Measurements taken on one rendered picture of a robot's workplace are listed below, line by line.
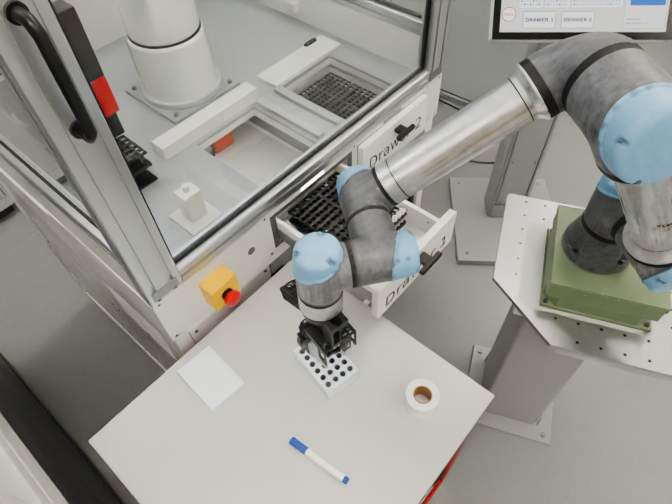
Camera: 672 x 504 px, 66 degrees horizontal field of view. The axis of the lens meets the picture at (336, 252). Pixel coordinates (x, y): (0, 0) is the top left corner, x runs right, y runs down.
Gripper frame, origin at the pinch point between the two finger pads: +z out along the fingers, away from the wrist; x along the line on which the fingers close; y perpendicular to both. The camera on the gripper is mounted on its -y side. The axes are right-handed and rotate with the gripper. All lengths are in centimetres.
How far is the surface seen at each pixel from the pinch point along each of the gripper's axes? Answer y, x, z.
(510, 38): -43, 102, -10
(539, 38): -37, 109, -10
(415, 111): -40, 62, -4
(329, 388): 5.3, -2.1, 7.0
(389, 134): -38, 51, -4
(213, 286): -24.0, -10.4, -4.4
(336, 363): 1.7, 2.4, 7.0
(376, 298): -0.6, 15.1, -3.5
